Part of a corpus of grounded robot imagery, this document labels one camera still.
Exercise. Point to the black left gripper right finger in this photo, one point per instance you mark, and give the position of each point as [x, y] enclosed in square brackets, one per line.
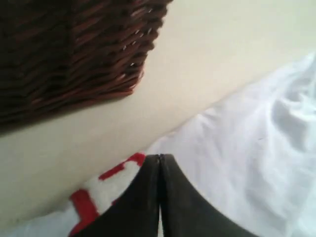
[185, 212]

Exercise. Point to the dark red wicker basket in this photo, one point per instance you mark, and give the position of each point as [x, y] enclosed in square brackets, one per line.
[58, 56]

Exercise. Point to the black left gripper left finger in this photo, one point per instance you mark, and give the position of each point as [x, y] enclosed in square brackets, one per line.
[136, 212]

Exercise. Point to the white t-shirt with red lettering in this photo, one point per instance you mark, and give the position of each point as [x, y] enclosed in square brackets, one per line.
[252, 156]

